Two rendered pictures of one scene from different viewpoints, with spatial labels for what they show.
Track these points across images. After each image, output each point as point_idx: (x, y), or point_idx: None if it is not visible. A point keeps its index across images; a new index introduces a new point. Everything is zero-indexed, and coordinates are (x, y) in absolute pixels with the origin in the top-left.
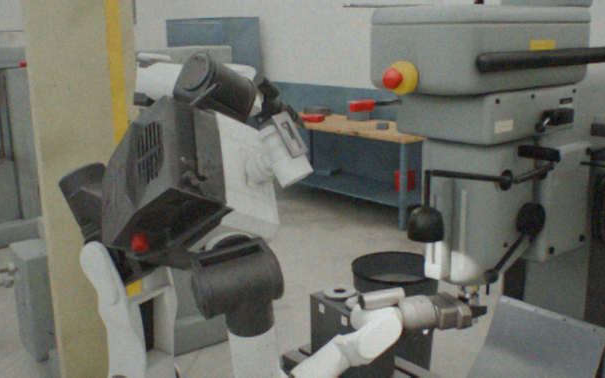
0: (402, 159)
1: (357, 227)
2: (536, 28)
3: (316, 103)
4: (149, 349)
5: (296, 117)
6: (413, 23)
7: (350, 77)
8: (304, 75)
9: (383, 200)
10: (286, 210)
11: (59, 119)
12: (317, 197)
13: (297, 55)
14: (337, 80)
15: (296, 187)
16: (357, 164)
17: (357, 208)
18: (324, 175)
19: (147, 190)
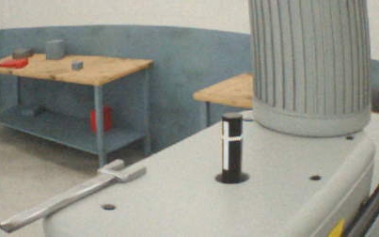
0: (97, 102)
1: (62, 176)
2: (327, 223)
3: (23, 44)
4: None
5: None
6: None
7: (51, 17)
8: (15, 21)
9: (82, 146)
10: (4, 156)
11: None
12: (25, 138)
13: (11, 5)
14: (39, 22)
15: (9, 127)
16: (55, 101)
17: (59, 150)
18: (29, 116)
19: None
